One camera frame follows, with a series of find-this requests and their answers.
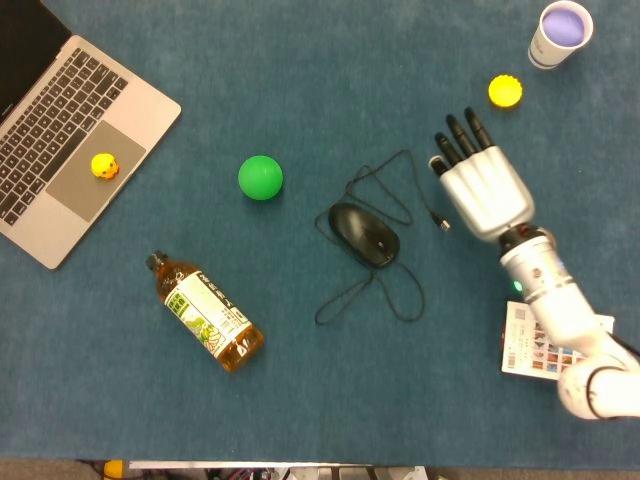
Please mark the black computer mouse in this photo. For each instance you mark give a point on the black computer mouse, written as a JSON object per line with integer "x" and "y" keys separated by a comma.
{"x": 363, "y": 235}

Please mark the silver laptop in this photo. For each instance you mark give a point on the silver laptop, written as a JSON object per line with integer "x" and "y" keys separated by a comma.
{"x": 65, "y": 135}

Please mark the white printed card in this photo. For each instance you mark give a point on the white printed card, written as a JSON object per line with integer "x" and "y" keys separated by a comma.
{"x": 522, "y": 345}

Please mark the blue table cloth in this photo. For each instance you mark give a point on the blue table cloth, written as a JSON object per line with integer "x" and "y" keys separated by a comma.
{"x": 320, "y": 390}

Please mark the tea bottle with green label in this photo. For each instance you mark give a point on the tea bottle with green label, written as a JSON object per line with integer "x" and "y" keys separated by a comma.
{"x": 207, "y": 312}

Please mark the yellow rubber duck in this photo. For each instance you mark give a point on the yellow rubber duck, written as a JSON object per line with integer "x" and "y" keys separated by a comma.
{"x": 104, "y": 165}

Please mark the white paper cup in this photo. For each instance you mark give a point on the white paper cup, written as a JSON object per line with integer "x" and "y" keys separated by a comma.
{"x": 560, "y": 32}

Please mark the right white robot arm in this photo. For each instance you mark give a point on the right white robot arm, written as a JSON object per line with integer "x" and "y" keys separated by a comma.
{"x": 565, "y": 320}

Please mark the yellow bottle cap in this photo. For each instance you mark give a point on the yellow bottle cap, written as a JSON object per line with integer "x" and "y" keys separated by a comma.
{"x": 505, "y": 91}

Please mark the green ball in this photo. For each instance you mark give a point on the green ball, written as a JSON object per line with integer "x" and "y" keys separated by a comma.
{"x": 260, "y": 177}

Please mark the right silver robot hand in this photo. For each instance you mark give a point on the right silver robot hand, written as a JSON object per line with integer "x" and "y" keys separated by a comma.
{"x": 487, "y": 192}

